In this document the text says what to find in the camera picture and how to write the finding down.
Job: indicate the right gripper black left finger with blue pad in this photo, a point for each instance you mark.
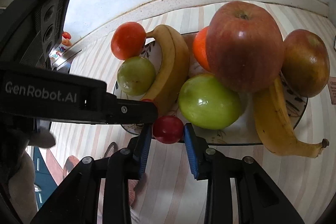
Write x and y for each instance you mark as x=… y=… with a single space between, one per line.
x=75 y=200

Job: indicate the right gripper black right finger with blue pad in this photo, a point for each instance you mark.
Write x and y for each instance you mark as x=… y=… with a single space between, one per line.
x=259 y=198

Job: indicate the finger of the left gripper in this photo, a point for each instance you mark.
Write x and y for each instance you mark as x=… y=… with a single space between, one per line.
x=135 y=112

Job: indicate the green apple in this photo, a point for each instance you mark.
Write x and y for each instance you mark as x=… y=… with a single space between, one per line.
x=135 y=76
x=206 y=103

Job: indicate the cherry tomato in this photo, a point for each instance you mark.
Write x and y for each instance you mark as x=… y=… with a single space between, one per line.
x=147 y=100
x=168 y=129

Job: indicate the yellow banana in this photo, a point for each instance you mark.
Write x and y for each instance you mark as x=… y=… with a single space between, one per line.
x=173 y=70
x=274 y=127

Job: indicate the orange tangerine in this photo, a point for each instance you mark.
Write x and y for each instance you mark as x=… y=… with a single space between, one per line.
x=199 y=49
x=128 y=40

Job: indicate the red apple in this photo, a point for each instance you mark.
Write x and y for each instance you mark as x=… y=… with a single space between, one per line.
x=244 y=47
x=306 y=66

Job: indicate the white gloved left hand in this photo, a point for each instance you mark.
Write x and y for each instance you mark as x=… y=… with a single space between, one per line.
x=21 y=185

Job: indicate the striped tablecloth with cat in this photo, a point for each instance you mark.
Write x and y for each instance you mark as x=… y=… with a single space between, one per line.
x=170 y=194

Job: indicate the brown green life label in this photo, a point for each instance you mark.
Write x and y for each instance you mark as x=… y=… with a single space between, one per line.
x=332 y=89

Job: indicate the colourful wall stickers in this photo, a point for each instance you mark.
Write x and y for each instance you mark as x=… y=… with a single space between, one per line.
x=62 y=47

